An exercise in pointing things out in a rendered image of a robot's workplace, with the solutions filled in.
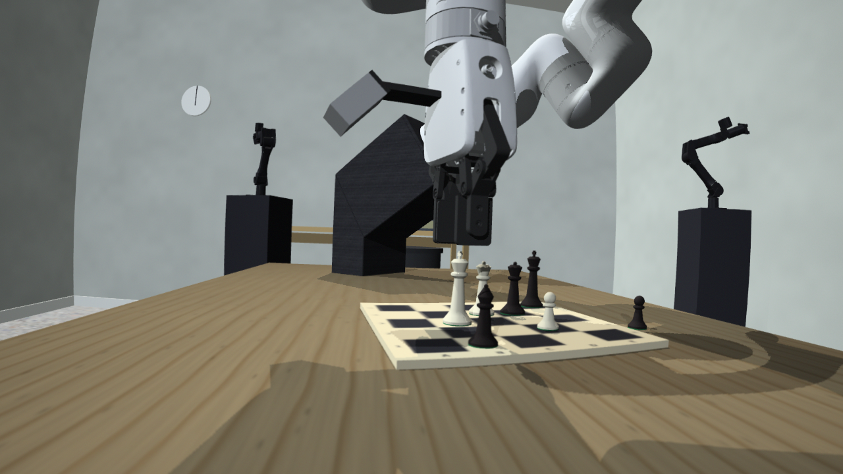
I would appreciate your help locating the white pawn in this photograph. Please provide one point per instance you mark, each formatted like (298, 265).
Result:
(548, 322)

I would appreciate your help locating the white chess king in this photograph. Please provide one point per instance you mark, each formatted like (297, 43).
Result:
(457, 315)

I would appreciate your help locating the chessboard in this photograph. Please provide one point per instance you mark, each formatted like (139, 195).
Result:
(414, 336)

